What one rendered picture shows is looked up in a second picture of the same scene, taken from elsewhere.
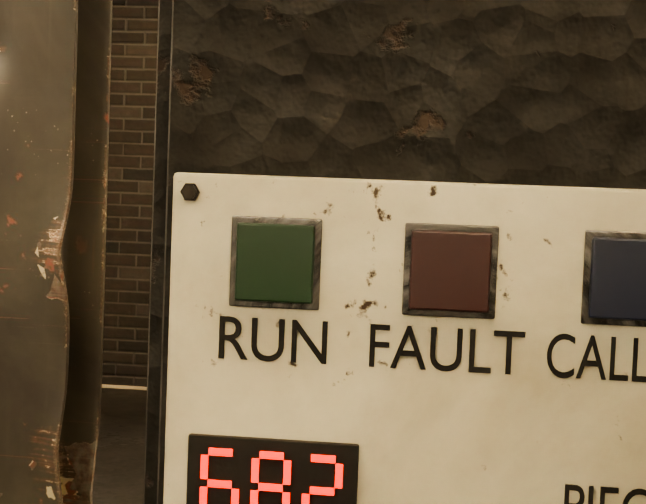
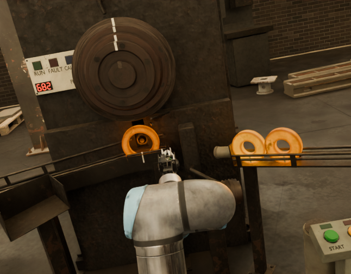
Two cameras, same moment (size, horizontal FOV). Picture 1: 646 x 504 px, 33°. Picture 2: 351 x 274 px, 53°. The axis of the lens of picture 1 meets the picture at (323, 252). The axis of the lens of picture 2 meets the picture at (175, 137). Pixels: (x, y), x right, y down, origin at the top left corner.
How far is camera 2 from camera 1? 1.35 m
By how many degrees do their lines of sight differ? 17
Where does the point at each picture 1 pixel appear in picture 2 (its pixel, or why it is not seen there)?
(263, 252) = (35, 64)
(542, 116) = (58, 45)
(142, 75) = not seen: hidden behind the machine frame
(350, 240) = (43, 62)
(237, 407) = (38, 80)
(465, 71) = (49, 42)
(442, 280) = (52, 63)
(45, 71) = (8, 22)
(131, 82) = not seen: hidden behind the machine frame
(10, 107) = (2, 32)
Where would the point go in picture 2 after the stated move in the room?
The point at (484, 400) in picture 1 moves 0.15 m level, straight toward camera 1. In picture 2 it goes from (60, 74) to (50, 79)
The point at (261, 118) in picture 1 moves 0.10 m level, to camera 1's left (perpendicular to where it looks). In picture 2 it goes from (31, 51) to (11, 55)
